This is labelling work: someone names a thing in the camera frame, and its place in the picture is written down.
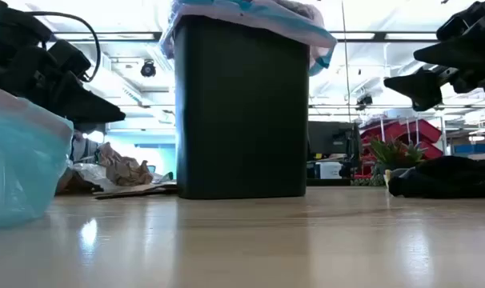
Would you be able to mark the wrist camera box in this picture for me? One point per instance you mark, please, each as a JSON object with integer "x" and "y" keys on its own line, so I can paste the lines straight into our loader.
{"x": 474, "y": 20}
{"x": 68, "y": 60}

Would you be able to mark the black computer monitor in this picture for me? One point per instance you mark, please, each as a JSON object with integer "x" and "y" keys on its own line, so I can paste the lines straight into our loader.
{"x": 330, "y": 138}

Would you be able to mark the black ceiling camera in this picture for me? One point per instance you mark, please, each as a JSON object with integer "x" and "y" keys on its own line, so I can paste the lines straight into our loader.
{"x": 364, "y": 102}
{"x": 148, "y": 69}

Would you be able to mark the small potted succulent plant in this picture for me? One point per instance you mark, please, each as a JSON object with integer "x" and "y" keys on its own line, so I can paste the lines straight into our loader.
{"x": 394, "y": 156}

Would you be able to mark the light blue trash bag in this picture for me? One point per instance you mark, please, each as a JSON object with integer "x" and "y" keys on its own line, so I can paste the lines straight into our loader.
{"x": 22, "y": 160}

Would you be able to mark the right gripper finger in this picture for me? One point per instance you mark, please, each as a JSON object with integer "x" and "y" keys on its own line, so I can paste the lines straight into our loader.
{"x": 418, "y": 88}
{"x": 458, "y": 52}

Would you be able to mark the dark plastic trash bin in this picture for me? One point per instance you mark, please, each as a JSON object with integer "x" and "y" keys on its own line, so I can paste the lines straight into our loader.
{"x": 242, "y": 112}

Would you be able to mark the white paper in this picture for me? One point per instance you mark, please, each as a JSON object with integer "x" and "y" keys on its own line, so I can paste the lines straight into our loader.
{"x": 92, "y": 174}

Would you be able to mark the blue storage bins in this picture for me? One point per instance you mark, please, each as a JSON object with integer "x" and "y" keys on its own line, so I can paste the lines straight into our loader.
{"x": 474, "y": 148}

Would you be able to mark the white box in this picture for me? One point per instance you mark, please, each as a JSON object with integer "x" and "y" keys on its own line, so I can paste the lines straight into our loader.
{"x": 329, "y": 170}

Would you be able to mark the overhead light bar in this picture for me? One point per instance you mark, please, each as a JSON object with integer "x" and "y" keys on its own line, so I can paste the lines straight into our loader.
{"x": 106, "y": 36}

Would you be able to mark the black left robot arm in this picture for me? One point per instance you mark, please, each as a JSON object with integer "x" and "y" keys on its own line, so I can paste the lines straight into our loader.
{"x": 10, "y": 20}

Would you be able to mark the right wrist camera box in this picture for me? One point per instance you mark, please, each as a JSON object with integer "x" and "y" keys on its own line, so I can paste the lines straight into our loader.
{"x": 474, "y": 20}

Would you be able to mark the brown paper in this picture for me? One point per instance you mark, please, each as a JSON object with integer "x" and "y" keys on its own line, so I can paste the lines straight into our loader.
{"x": 124, "y": 170}

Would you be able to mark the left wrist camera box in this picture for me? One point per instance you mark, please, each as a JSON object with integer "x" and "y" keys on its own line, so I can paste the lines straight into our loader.
{"x": 68, "y": 60}

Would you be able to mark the black work glove grey cuff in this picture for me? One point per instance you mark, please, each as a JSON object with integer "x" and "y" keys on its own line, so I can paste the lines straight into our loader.
{"x": 458, "y": 166}
{"x": 426, "y": 188}

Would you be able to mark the brown cardboard piece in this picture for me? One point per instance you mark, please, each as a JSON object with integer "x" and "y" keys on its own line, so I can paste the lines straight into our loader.
{"x": 138, "y": 191}

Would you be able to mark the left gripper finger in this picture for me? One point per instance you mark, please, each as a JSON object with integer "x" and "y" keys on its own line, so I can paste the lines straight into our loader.
{"x": 82, "y": 104}

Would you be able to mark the person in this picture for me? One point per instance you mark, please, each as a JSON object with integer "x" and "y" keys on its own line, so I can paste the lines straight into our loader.
{"x": 82, "y": 148}

